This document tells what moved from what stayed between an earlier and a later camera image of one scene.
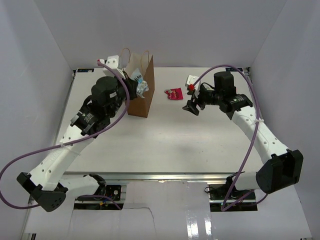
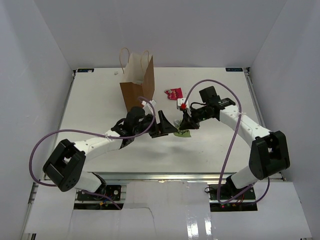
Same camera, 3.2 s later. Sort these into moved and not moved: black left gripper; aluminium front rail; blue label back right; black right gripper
Moved: black right gripper; black left gripper
Not moved: aluminium front rail; blue label back right
